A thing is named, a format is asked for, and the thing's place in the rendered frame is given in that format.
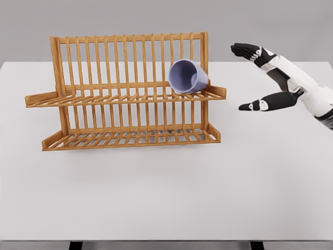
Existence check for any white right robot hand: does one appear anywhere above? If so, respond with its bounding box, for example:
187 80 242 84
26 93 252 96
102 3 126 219
230 42 330 117

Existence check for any lavender plastic cup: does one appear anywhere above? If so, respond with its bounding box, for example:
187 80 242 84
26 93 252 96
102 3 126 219
168 58 210 94

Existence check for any wooden two-tier dish rack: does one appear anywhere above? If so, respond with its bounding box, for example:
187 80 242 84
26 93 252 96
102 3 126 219
24 31 227 152

